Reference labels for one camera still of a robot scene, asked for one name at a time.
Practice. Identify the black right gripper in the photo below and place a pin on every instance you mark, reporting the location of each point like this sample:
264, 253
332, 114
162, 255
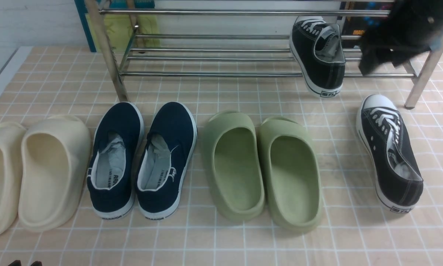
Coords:
412, 27

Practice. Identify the black canvas sneaker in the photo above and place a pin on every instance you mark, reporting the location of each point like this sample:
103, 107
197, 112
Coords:
398, 182
317, 48

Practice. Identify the right navy slip-on shoe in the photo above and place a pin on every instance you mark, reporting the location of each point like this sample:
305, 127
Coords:
169, 147

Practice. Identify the navy slip-on shoe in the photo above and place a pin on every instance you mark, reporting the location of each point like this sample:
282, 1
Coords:
169, 147
109, 176

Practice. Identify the left navy slip-on shoe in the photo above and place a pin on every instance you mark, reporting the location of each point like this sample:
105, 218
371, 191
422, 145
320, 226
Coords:
109, 176

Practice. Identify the dark printed box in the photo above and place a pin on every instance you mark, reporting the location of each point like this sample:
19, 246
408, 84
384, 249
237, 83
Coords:
356, 25

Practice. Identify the right green foam slide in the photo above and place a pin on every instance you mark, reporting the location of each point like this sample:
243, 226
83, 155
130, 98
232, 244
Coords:
291, 174

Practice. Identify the green foam slide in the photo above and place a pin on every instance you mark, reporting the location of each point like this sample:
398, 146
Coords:
230, 159
291, 174

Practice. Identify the left green foam slide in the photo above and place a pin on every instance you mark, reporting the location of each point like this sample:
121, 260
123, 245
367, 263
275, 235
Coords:
230, 159

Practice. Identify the blue and yellow poster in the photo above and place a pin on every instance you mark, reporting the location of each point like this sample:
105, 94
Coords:
119, 27

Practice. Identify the right cream foam slide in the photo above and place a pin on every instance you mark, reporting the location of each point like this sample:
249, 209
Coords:
55, 154

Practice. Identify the cream foam slide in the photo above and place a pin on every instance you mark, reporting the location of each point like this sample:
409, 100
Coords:
55, 154
11, 171

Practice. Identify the left cream foam slide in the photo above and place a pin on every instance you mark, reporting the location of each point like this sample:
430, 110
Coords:
11, 171

